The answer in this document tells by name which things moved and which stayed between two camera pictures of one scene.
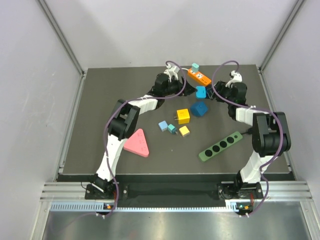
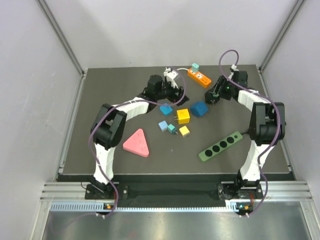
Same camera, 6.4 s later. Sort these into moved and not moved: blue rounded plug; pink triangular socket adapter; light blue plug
Moved: blue rounded plug
Not moved: pink triangular socket adapter; light blue plug
